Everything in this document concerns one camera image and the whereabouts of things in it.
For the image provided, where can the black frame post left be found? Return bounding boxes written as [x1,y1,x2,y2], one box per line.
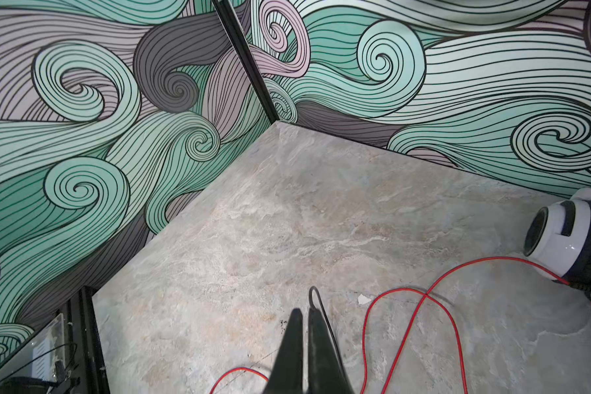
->
[211,0,279,124]

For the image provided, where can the white black headphones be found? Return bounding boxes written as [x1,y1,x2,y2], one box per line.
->
[523,188,591,301]

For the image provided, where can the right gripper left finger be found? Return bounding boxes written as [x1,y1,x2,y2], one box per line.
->
[263,308,304,394]

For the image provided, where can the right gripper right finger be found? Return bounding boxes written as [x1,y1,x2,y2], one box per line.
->
[308,309,353,394]

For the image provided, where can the black headphone cable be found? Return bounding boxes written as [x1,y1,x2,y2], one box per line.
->
[308,285,346,375]

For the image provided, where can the red headphone cable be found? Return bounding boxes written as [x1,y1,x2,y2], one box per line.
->
[208,255,572,394]

